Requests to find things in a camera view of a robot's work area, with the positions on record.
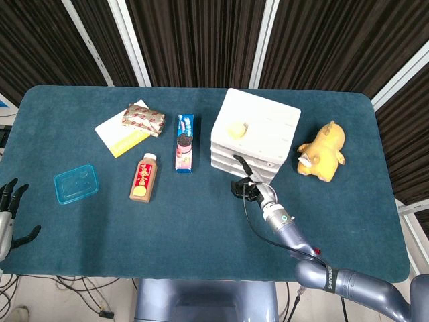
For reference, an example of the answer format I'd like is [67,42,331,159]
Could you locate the clear drawer with red toy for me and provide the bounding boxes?
[210,151,283,172]

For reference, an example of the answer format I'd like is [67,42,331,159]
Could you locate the yellow sticky note pad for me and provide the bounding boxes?
[227,122,251,139]

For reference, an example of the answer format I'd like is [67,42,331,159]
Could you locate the thin multicolour button wire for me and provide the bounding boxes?
[294,283,308,322]

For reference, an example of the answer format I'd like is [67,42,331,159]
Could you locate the teal table cloth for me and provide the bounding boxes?
[0,84,412,284]

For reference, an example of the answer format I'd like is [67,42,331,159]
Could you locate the brown milk tea bottle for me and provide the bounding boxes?
[129,152,158,203]

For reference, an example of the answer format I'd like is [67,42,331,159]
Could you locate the white plastic drawer unit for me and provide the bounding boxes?
[210,88,302,184]

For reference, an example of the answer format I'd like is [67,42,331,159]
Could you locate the gold foil snack package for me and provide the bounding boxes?
[121,103,166,138]

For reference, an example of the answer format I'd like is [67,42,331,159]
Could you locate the white metal frame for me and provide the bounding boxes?
[395,197,429,246]

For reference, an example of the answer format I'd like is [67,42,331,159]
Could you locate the yellow plush toy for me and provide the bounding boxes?
[297,120,346,183]

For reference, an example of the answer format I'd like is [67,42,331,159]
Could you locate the clear drawer with pink toy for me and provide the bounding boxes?
[210,158,279,184]

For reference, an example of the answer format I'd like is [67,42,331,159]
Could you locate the clear plastic drawer with toys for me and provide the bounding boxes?
[210,142,286,162]

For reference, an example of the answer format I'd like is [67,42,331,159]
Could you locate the black box device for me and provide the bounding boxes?
[0,124,13,148]

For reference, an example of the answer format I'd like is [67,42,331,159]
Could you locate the white shoe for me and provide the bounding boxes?
[6,305,30,322]

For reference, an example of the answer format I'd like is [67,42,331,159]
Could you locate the blue cookie box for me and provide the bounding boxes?
[174,114,196,174]

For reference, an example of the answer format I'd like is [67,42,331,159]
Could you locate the white yellow booklet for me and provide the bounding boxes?
[95,99,151,158]

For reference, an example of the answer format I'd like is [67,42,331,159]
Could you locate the dark brown pleated curtain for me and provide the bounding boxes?
[0,0,429,235]

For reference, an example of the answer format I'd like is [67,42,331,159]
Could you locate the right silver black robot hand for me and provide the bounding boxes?
[229,154,280,206]

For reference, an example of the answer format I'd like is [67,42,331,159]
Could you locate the white panel with blue mark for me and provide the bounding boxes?
[0,93,19,118]

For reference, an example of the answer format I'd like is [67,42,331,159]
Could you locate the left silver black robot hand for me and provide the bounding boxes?
[0,177,42,262]

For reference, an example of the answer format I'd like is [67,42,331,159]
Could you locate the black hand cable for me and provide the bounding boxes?
[242,180,331,269]

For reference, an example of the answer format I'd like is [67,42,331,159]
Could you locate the wide white post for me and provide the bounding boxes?
[107,0,152,87]

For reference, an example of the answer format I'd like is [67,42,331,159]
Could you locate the tangled black floor cables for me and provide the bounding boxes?
[0,273,141,319]

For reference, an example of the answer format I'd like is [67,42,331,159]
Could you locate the blue clear plastic lid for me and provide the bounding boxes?
[53,163,101,205]

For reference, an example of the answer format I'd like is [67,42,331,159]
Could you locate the thin white post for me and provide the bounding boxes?
[61,0,115,87]

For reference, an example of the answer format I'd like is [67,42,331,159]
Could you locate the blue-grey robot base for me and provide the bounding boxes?
[133,279,279,322]

